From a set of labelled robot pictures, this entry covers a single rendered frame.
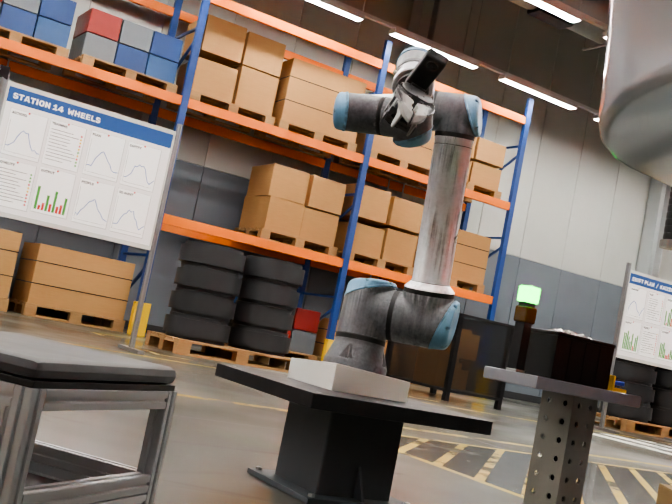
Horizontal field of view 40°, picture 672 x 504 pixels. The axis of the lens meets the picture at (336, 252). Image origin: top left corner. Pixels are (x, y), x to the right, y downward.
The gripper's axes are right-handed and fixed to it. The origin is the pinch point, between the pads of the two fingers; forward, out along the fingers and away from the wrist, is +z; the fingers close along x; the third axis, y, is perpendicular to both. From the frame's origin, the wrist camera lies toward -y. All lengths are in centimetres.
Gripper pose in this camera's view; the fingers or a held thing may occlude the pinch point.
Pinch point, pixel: (412, 116)
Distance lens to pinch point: 181.6
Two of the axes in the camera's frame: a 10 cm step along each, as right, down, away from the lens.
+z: -1.3, 5.1, -8.5
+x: -8.6, -4.8, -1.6
